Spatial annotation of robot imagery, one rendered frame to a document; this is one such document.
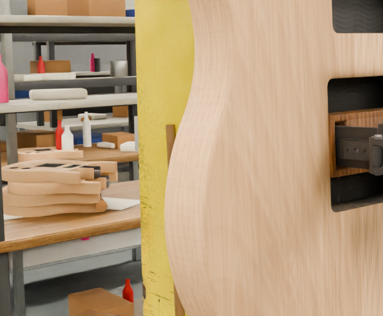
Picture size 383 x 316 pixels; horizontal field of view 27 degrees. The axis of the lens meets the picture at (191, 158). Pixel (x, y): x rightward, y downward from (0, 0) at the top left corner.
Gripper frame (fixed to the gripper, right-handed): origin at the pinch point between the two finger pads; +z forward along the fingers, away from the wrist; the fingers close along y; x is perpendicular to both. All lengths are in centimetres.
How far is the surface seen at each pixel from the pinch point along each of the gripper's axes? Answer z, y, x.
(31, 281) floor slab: 438, 187, -141
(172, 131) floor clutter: 105, 59, -10
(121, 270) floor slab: 420, 248, -141
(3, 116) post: 326, 121, -20
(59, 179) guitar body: 229, 98, -38
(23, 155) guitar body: 388, 162, -48
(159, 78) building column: 110, 60, 2
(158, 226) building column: 112, 60, -33
